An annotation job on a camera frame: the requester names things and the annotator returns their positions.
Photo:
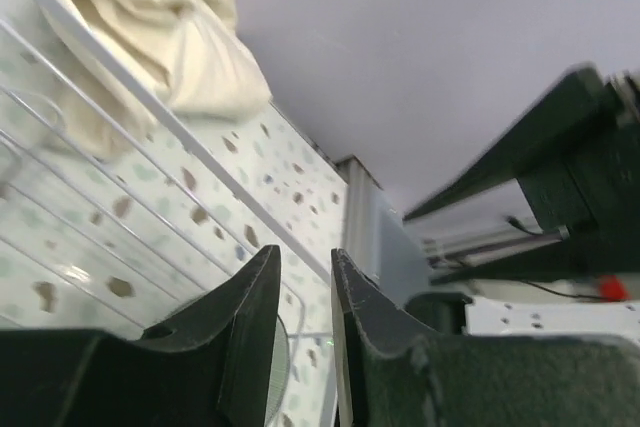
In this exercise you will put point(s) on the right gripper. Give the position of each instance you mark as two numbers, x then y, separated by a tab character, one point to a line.
575	156

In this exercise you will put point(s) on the white wire dish rack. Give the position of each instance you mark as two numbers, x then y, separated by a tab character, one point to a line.
119	244

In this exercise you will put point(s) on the green glazed ceramic bowl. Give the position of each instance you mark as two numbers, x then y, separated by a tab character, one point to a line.
279	374

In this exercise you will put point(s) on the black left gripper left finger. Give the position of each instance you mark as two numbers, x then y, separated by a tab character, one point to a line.
206	365

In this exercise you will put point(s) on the cream cloth on table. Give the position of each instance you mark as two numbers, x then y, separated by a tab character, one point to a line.
185	52

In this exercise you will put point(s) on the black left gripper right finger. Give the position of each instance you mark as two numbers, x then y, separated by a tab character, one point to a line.
395	370

